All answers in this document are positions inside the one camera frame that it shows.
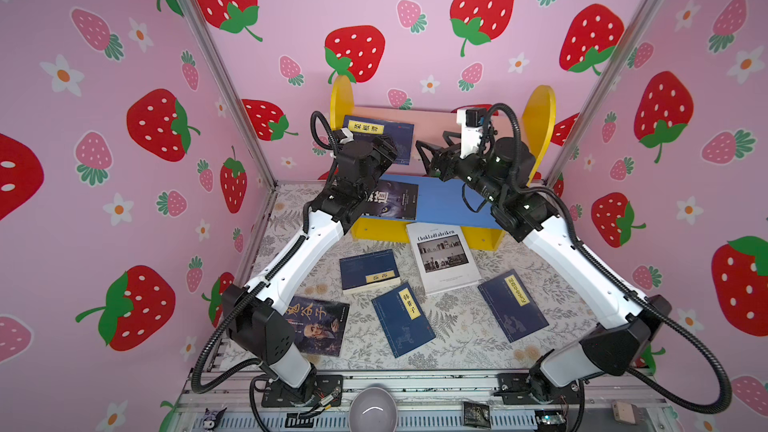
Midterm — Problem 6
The dark blue thick book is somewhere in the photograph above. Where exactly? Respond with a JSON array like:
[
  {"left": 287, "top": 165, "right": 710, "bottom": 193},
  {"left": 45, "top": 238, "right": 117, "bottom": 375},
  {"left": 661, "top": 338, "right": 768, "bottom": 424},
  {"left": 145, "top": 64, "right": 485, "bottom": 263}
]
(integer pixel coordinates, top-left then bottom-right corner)
[{"left": 344, "top": 115, "right": 415, "bottom": 165}]

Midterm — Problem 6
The black wolf cover book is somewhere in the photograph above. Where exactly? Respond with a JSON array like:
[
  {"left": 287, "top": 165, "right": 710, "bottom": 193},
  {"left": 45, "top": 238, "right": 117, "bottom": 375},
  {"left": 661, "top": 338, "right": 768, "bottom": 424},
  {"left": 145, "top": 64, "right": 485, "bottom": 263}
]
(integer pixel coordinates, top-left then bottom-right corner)
[{"left": 363, "top": 180, "right": 418, "bottom": 221}]

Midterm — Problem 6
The blue book yellow label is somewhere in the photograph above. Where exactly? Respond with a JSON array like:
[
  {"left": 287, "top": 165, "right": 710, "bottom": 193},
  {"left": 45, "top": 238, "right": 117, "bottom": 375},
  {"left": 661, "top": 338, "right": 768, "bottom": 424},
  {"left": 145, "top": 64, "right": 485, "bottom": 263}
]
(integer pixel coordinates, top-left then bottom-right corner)
[{"left": 372, "top": 283, "right": 436, "bottom": 358}]

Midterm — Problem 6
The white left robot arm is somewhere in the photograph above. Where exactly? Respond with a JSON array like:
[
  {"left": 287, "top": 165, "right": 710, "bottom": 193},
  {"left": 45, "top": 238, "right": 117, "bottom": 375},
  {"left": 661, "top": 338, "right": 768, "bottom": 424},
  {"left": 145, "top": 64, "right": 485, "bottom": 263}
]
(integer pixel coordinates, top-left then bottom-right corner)
[{"left": 217, "top": 136, "right": 397, "bottom": 389}]

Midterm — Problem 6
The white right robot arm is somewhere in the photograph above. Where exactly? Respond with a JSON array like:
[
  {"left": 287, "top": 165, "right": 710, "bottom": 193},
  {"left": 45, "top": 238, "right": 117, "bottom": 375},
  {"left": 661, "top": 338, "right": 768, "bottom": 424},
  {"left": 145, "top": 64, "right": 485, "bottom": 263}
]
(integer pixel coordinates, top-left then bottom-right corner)
[{"left": 416, "top": 132, "right": 662, "bottom": 402}]

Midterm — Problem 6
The blue book under stack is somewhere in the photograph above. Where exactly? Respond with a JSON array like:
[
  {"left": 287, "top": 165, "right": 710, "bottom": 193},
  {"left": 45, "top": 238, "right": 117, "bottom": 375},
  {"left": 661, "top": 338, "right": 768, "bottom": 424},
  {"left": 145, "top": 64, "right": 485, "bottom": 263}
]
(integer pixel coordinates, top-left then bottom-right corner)
[{"left": 339, "top": 249, "right": 401, "bottom": 295}]

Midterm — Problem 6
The yellow wooden bookshelf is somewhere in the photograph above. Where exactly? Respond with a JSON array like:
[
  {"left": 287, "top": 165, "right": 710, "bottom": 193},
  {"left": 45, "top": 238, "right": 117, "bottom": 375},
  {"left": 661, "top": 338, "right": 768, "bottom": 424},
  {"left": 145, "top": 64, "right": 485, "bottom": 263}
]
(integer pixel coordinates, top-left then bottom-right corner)
[{"left": 330, "top": 77, "right": 556, "bottom": 251}]

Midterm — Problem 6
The white photo cover book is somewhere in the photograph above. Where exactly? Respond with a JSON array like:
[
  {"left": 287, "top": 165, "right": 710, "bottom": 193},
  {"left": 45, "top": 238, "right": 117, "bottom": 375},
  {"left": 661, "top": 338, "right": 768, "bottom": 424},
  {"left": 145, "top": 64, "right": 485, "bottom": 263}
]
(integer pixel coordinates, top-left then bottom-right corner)
[{"left": 406, "top": 222, "right": 481, "bottom": 296}]

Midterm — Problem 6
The navy book right side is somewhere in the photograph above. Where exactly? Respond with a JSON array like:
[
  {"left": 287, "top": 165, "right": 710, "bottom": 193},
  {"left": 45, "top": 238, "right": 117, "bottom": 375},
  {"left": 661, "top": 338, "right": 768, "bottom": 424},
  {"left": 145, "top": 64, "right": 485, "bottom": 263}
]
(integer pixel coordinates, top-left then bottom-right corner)
[{"left": 478, "top": 270, "right": 549, "bottom": 342}]

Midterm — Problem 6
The dark portrait cover book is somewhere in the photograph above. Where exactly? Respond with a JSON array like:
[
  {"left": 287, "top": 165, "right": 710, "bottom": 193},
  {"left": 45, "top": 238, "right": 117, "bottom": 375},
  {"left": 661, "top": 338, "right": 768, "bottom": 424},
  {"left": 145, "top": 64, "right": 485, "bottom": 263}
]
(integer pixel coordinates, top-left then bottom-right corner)
[{"left": 283, "top": 296, "right": 350, "bottom": 357}]

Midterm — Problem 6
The grey bowl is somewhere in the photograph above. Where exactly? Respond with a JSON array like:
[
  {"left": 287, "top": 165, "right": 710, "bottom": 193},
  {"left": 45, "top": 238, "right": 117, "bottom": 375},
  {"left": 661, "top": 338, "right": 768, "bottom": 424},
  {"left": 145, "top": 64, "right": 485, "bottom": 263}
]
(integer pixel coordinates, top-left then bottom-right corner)
[{"left": 348, "top": 386, "right": 398, "bottom": 432}]

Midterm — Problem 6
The small black circuit board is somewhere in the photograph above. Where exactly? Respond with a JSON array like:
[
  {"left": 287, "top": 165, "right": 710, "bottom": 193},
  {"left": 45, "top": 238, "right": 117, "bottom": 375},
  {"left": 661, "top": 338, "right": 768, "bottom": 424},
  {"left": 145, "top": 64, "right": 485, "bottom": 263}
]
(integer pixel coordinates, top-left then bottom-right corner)
[{"left": 462, "top": 401, "right": 492, "bottom": 430}]

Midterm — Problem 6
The beige small box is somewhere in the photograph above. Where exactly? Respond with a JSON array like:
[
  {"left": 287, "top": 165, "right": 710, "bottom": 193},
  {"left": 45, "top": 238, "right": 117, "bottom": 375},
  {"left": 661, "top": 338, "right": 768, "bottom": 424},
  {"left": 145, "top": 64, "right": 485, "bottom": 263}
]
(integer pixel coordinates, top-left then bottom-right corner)
[{"left": 612, "top": 401, "right": 641, "bottom": 425}]

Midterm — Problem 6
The black cartoon figurine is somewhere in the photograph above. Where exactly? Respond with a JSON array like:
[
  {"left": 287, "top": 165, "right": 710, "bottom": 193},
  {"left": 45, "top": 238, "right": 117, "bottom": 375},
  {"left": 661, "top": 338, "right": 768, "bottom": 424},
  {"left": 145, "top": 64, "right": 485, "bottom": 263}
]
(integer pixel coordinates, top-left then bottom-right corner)
[{"left": 201, "top": 407, "right": 227, "bottom": 432}]

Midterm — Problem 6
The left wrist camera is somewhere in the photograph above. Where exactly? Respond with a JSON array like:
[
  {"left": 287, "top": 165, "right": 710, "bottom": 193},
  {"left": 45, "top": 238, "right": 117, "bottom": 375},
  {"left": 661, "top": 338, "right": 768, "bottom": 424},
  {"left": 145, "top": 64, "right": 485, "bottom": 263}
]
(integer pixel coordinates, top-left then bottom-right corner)
[{"left": 333, "top": 127, "right": 354, "bottom": 145}]

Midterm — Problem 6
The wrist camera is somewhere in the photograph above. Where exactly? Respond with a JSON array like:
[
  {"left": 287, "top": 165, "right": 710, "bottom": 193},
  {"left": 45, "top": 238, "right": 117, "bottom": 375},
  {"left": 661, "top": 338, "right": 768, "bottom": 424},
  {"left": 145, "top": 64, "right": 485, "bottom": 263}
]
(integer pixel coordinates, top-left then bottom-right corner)
[
  {"left": 333, "top": 127, "right": 354, "bottom": 145},
  {"left": 456, "top": 107, "right": 487, "bottom": 159}
]

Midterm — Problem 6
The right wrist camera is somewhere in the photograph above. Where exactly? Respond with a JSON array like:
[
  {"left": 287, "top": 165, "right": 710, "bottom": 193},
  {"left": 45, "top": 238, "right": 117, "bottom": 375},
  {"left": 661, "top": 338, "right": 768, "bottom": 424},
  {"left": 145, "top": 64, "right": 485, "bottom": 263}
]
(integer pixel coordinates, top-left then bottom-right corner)
[{"left": 456, "top": 107, "right": 487, "bottom": 159}]

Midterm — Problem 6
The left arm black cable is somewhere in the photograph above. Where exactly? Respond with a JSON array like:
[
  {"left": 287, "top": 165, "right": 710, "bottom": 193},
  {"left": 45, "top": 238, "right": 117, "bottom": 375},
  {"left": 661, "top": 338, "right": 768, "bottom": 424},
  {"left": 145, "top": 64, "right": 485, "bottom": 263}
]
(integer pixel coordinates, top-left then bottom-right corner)
[{"left": 190, "top": 110, "right": 340, "bottom": 395}]

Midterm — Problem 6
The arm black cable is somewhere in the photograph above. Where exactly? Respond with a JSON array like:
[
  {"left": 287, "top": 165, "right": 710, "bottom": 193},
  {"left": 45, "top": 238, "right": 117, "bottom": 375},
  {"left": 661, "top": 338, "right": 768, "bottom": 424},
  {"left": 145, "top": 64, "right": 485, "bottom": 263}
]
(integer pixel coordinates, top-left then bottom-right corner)
[
  {"left": 190, "top": 110, "right": 340, "bottom": 395},
  {"left": 485, "top": 103, "right": 733, "bottom": 415}
]

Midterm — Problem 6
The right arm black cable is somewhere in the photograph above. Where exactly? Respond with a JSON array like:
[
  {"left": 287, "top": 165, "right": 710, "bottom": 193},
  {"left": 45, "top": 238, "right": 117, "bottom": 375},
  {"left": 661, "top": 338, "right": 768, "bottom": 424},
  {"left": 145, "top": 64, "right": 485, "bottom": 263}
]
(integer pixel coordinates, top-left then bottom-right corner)
[{"left": 485, "top": 103, "right": 733, "bottom": 415}]

